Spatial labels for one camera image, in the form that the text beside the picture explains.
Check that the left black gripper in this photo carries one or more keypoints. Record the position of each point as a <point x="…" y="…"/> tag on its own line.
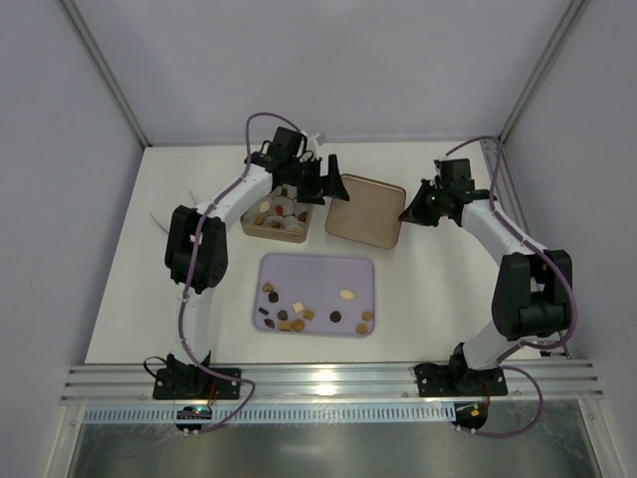
<point x="318" y="180"/>

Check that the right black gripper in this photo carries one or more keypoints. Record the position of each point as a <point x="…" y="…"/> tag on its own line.
<point x="429" y="202"/>

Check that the brown tin lid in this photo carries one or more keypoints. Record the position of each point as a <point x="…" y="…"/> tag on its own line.
<point x="370" y="216"/>

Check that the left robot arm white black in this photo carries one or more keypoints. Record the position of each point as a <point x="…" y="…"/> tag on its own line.
<point x="196" y="252"/>

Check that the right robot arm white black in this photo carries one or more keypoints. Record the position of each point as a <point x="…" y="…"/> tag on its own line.
<point x="532" y="296"/>

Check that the white swirl oval chocolate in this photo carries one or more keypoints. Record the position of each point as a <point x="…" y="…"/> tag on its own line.
<point x="346" y="294"/>

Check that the caramel shell chocolate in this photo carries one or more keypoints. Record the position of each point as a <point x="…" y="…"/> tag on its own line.
<point x="298" y="325"/>

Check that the caramel ribbed chocolate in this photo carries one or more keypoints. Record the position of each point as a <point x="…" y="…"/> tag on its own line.
<point x="284" y="325"/>

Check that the brown tin box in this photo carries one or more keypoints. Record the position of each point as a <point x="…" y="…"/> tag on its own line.
<point x="292" y="231"/>

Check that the purple plastic tray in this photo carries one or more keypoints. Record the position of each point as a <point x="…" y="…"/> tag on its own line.
<point x="315" y="281"/>

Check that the right black mount plate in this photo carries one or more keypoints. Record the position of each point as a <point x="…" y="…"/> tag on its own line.
<point x="440" y="380"/>

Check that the black mount plate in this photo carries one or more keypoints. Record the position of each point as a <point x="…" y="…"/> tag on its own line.
<point x="440" y="380"/>
<point x="195" y="384"/>

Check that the aluminium rail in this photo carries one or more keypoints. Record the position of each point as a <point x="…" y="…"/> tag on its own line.
<point x="557" y="378"/>

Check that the white slotted cable duct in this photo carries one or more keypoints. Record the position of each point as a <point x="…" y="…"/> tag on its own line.
<point x="272" y="413"/>

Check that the left black mount plate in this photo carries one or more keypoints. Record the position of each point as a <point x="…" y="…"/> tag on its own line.
<point x="195" y="384"/>

